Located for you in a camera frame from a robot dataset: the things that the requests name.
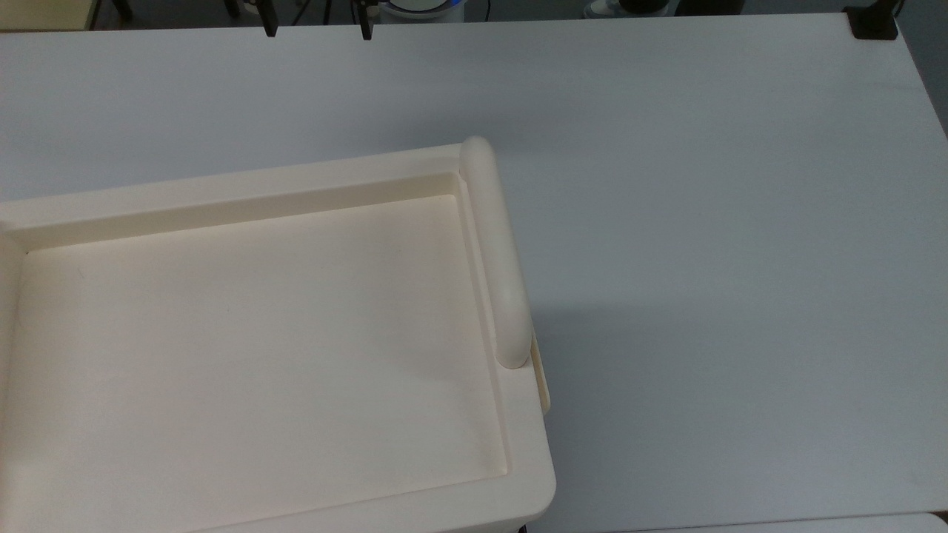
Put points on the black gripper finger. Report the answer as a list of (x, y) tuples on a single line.
[(270, 22), (365, 22)]

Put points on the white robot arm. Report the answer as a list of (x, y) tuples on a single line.
[(392, 13)]

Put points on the cream plastic cabinet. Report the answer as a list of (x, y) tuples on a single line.
[(244, 348)]

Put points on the beige wooden desk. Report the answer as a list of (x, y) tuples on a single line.
[(44, 13)]

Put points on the white and dark floor device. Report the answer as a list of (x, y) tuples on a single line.
[(603, 9)]

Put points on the black clamp camera stand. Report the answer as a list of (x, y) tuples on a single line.
[(870, 26)]

